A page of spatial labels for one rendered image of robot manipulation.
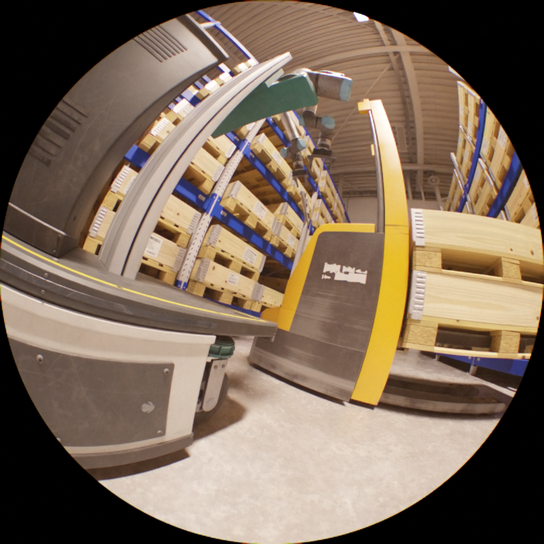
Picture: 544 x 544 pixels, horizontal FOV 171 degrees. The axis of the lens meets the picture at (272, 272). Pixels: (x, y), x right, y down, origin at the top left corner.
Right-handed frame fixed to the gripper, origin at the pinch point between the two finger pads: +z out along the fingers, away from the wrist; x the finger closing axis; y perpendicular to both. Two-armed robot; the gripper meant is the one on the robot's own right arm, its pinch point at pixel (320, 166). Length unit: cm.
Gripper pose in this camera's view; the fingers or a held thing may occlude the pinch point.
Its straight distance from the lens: 129.3
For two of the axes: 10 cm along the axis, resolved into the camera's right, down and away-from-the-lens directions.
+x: 8.7, 2.9, -3.9
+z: -2.2, 9.5, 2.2
